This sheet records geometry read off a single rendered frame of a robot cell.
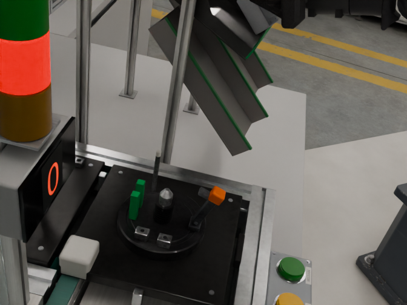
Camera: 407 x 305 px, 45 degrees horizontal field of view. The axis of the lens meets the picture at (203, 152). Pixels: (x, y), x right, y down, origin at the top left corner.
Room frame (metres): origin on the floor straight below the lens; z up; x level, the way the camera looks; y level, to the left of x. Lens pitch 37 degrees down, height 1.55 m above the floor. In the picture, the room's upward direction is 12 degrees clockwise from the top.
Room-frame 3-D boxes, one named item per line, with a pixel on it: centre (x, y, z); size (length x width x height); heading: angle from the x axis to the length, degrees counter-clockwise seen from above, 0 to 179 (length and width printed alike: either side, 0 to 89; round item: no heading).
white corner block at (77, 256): (0.45, 0.15, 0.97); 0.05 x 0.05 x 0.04; 87
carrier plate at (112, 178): (0.54, 0.04, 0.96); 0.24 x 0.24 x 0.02; 87
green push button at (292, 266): (0.52, -0.17, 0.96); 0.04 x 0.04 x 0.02
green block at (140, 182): (0.56, 0.08, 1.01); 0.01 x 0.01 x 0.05; 87
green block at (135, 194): (0.53, 0.09, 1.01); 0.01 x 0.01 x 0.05; 87
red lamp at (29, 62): (0.36, 0.17, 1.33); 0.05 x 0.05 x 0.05
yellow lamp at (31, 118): (0.36, 0.17, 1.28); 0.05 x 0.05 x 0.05
